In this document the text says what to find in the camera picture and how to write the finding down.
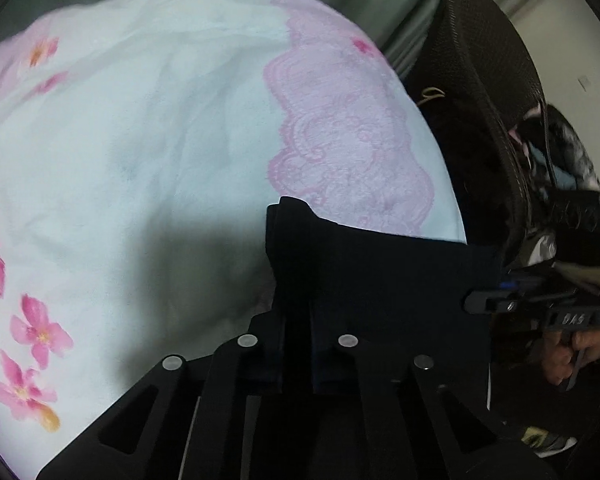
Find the black pants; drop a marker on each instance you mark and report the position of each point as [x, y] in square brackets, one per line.
[380, 270]

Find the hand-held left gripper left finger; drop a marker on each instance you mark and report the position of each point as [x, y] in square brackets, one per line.
[260, 360]

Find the black mesh chair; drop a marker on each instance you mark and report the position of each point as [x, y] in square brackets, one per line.
[475, 35]

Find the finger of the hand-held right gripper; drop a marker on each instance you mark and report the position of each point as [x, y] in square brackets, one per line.
[525, 282]
[500, 302]

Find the person's right hand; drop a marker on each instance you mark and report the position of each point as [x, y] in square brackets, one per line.
[555, 360]

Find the pink floral blanket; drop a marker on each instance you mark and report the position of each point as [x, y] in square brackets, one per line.
[155, 160]

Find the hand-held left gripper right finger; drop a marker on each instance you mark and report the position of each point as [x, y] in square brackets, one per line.
[340, 365]

